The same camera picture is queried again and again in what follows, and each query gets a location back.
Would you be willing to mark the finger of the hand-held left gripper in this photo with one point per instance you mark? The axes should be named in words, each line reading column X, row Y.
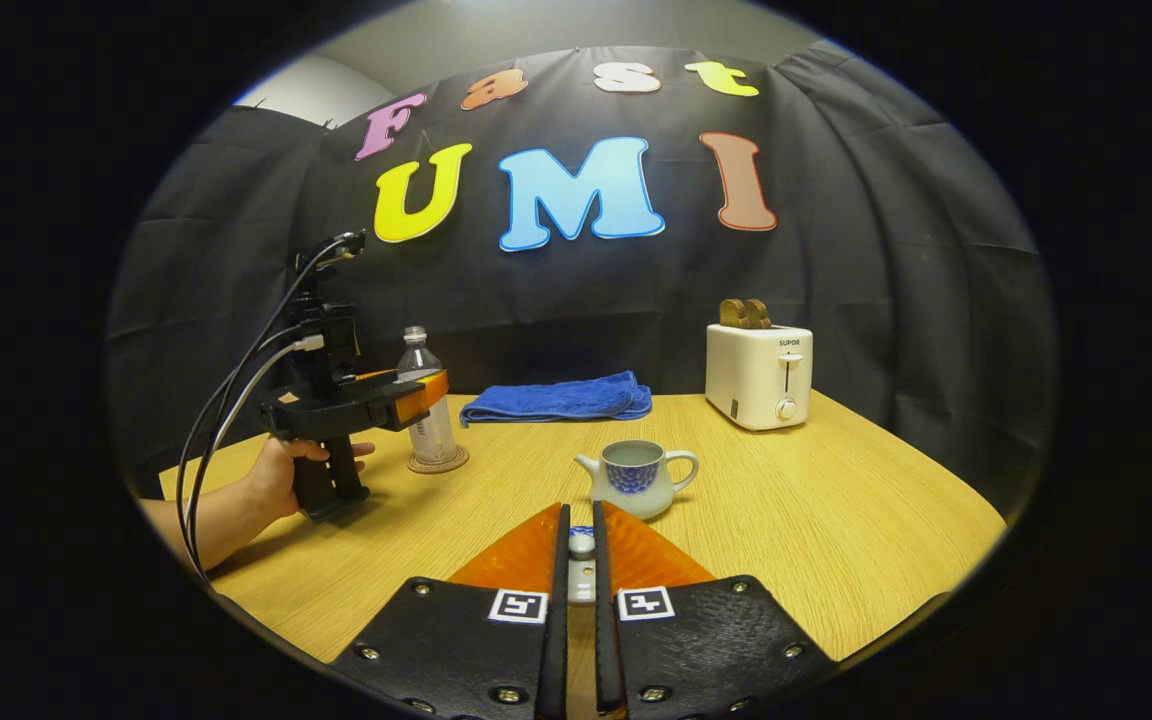
column 426, row 395
column 376, row 376

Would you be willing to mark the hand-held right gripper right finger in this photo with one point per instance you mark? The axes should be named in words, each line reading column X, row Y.
column 606, row 650

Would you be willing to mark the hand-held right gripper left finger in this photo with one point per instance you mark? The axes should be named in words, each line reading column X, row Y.
column 556, row 650

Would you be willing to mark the clear plastic water bottle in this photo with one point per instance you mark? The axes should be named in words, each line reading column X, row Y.
column 416, row 352

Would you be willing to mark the round brown coaster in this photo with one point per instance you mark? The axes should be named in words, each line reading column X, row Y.
column 451, row 463

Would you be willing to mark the white teacup lid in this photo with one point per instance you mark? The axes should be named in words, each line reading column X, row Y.
column 582, row 545

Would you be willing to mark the white blue-patterned teacup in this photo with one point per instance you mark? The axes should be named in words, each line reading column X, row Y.
column 641, row 485

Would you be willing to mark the blue folded towel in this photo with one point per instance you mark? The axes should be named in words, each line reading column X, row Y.
column 556, row 400

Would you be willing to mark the cream white toaster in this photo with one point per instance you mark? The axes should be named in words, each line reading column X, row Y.
column 756, row 380

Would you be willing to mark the black backdrop cloth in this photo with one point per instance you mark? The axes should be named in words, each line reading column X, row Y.
column 886, row 300

